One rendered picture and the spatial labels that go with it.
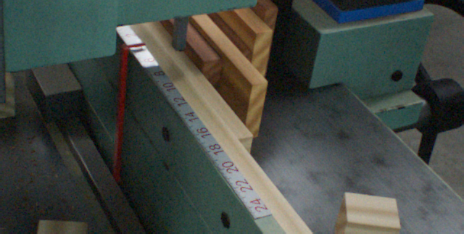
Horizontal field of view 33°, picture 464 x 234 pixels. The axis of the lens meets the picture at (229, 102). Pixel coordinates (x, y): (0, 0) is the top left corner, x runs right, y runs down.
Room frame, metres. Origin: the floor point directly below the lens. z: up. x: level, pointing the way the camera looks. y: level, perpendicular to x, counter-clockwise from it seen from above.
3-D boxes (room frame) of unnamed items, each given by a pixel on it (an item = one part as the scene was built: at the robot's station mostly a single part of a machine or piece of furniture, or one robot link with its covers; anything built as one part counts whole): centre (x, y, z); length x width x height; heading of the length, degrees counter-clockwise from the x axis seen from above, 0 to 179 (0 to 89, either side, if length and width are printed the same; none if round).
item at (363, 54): (0.71, -0.09, 0.92); 0.15 x 0.13 x 0.09; 33
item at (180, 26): (0.57, 0.05, 0.97); 0.01 x 0.01 x 0.05; 33
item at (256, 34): (0.67, 0.03, 0.93); 0.18 x 0.02 x 0.07; 33
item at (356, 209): (0.42, -0.11, 0.92); 0.04 x 0.03 x 0.04; 92
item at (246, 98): (0.63, 0.05, 0.93); 0.25 x 0.01 x 0.06; 33
